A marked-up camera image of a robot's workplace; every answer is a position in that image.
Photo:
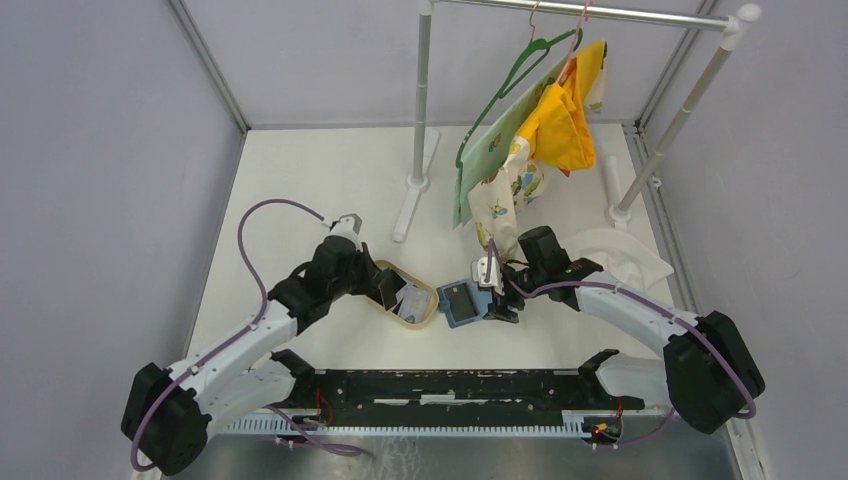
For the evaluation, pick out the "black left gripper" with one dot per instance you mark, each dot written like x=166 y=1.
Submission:
x=372 y=274

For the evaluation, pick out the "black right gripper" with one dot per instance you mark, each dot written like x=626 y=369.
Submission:
x=499 y=309

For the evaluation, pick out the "beige oval card tray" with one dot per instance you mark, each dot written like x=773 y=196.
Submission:
x=416 y=301

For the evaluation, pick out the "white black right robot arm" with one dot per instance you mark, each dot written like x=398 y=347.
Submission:
x=704 y=370

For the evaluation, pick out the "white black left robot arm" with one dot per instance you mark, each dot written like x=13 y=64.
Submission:
x=172 y=412

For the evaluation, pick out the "white crumpled cloth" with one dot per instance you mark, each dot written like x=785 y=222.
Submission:
x=621 y=254

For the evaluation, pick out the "white cartoon print garment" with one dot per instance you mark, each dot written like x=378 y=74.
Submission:
x=496 y=201

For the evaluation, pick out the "silver white clothes rack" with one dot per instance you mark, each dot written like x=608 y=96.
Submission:
x=733 y=28

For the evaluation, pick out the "mint cartoon print cloth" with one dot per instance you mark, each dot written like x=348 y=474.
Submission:
x=484 y=156

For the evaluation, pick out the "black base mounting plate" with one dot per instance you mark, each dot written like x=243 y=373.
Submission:
x=459 y=398

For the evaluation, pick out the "yellow child shirt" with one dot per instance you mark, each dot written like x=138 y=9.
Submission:
x=557 y=129

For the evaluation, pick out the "green clothes hanger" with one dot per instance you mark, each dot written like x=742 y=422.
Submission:
x=529 y=58

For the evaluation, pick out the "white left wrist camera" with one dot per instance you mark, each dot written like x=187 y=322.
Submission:
x=347 y=226

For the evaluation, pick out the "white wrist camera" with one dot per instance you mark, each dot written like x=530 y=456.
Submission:
x=486 y=273
x=347 y=226

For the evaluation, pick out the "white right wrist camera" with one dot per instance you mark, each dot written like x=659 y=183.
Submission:
x=486 y=273

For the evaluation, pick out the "white slotted cable duct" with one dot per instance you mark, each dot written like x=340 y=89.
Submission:
x=272 y=424

